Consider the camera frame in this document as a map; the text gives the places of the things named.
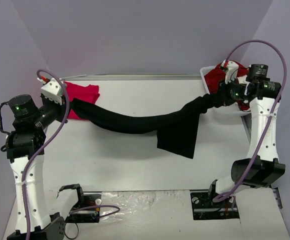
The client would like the black t shirt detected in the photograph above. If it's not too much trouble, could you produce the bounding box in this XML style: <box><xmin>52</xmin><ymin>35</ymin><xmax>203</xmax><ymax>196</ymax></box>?
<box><xmin>70</xmin><ymin>93</ymin><xmax>224</xmax><ymax>159</ymax></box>

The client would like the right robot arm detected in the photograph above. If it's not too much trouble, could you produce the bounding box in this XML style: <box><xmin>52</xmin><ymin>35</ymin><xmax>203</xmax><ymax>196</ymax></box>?
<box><xmin>206</xmin><ymin>60</ymin><xmax>286</xmax><ymax>207</ymax></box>

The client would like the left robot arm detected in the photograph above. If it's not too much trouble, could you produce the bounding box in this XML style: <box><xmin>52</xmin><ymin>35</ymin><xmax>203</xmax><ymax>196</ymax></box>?
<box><xmin>1</xmin><ymin>94</ymin><xmax>86</xmax><ymax>240</ymax></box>

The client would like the white plastic basket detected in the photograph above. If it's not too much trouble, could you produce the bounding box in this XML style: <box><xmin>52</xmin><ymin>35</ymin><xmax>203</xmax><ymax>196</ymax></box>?
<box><xmin>200</xmin><ymin>65</ymin><xmax>251</xmax><ymax>118</ymax></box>

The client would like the red t shirt in basket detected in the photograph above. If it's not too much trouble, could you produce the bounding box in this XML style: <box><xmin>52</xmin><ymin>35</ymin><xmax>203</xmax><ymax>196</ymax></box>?
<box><xmin>203</xmin><ymin>61</ymin><xmax>252</xmax><ymax>112</ymax></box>

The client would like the folded pink t shirt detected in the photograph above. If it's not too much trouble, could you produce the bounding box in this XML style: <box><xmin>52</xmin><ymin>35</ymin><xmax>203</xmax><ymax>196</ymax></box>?
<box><xmin>63</xmin><ymin>80</ymin><xmax>101</xmax><ymax>121</ymax></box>

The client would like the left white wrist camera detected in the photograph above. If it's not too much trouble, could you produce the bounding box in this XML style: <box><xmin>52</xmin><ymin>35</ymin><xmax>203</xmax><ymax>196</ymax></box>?
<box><xmin>40</xmin><ymin>78</ymin><xmax>64</xmax><ymax>105</ymax></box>

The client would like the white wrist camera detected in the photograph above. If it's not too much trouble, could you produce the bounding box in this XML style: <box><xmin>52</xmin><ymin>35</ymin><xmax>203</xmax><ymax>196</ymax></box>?
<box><xmin>40</xmin><ymin>78</ymin><xmax>64</xmax><ymax>105</ymax></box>
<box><xmin>220</xmin><ymin>60</ymin><xmax>239</xmax><ymax>84</ymax></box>

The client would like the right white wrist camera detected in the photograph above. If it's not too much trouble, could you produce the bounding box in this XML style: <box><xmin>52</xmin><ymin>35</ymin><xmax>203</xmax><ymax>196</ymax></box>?
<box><xmin>220</xmin><ymin>60</ymin><xmax>239</xmax><ymax>84</ymax></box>

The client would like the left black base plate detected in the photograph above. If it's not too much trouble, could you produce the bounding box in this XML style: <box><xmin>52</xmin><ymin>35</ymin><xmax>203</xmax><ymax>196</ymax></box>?
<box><xmin>64</xmin><ymin>192</ymin><xmax>102</xmax><ymax>224</ymax></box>

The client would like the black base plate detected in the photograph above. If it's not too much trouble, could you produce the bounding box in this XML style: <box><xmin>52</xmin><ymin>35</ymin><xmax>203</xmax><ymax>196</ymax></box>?
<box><xmin>64</xmin><ymin>192</ymin><xmax>102</xmax><ymax>224</ymax></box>
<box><xmin>190</xmin><ymin>190</ymin><xmax>240</xmax><ymax>221</ymax></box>

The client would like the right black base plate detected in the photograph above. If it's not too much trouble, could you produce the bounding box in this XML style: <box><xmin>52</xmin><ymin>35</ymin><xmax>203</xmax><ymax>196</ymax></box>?
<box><xmin>190</xmin><ymin>190</ymin><xmax>240</xmax><ymax>221</ymax></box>

